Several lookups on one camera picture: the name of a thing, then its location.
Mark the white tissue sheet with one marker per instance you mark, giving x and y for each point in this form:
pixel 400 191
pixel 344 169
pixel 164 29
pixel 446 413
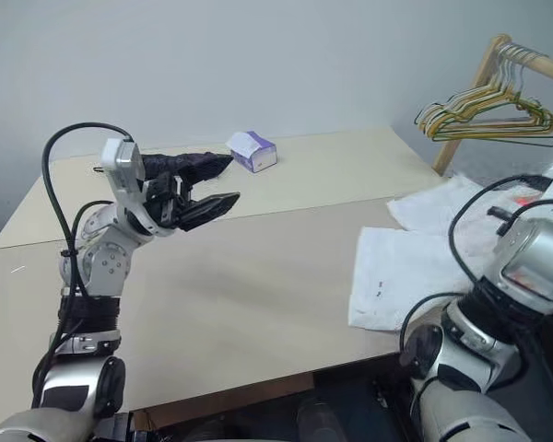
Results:
pixel 242 143

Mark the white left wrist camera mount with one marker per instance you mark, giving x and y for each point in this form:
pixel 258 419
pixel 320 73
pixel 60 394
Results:
pixel 120 161

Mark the brown board under table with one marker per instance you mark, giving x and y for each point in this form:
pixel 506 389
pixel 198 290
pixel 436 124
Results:
pixel 221 396

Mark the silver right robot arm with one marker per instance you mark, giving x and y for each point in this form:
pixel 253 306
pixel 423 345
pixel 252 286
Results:
pixel 530 258

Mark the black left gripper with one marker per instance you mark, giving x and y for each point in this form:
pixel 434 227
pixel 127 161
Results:
pixel 163 202

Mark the dark purple folded umbrella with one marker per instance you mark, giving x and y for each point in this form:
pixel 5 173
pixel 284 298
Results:
pixel 163 161

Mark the purple white tissue box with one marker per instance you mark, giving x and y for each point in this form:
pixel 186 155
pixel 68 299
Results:
pixel 263 154

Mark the dark rounded shape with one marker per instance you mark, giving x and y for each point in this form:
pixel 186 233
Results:
pixel 318 421
pixel 207 428

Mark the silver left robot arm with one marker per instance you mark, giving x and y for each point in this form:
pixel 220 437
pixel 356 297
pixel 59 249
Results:
pixel 106 267

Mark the white cloth garment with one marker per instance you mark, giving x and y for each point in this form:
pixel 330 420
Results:
pixel 405 267

